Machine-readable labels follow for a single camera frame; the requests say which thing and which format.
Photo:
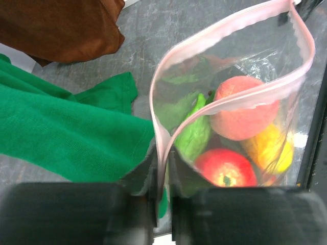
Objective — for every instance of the brown towel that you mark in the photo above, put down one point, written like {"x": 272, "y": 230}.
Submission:
{"x": 62, "y": 31}

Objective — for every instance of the yellow toy corn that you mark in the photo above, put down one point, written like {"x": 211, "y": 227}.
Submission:
{"x": 271, "y": 150}

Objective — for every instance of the pink toy peach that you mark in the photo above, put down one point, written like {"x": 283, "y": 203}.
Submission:
{"x": 242, "y": 123}

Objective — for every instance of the clear pink-dotted zip bag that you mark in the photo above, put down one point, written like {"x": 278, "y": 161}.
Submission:
{"x": 269, "y": 42}

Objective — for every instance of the green toy cucumber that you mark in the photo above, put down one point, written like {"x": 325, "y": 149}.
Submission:
{"x": 192, "y": 141}

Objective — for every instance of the green shirt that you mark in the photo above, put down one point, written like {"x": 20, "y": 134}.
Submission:
{"x": 90, "y": 136}

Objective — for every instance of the red toy apple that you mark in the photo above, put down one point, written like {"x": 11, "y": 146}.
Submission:
{"x": 226, "y": 168}

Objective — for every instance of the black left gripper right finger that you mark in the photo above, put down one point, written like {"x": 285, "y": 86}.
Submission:
{"x": 206, "y": 214}

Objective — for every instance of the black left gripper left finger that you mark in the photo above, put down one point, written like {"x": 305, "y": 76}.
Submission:
{"x": 120, "y": 212}

